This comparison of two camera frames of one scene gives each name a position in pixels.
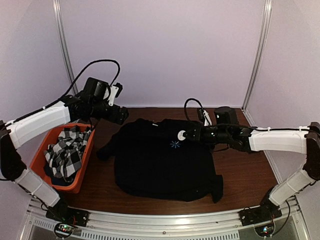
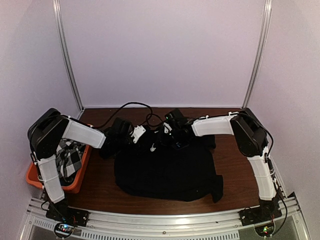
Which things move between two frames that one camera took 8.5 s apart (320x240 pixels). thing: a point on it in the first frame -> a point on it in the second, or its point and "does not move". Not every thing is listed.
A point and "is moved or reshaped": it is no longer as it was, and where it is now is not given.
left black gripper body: (97, 111) -> (122, 142)
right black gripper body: (220, 136) -> (175, 136)
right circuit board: (265, 230) does not move
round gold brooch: (180, 135) is moved or reshaped
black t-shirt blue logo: (150, 163) does not move
